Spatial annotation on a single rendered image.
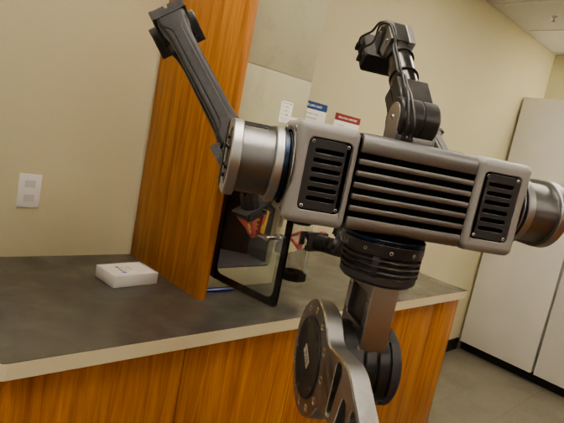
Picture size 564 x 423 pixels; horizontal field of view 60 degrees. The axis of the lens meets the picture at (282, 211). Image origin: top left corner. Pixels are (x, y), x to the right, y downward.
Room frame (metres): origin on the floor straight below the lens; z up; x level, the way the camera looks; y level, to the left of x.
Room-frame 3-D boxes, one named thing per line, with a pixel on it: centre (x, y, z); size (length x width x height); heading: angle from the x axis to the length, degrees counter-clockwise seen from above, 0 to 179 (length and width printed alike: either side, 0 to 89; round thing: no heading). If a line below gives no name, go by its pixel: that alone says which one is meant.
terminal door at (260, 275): (1.49, 0.08, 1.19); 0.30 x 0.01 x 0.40; 50
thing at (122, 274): (1.53, 0.46, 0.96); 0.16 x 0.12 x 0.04; 140
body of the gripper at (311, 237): (1.66, -0.16, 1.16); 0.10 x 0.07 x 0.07; 135
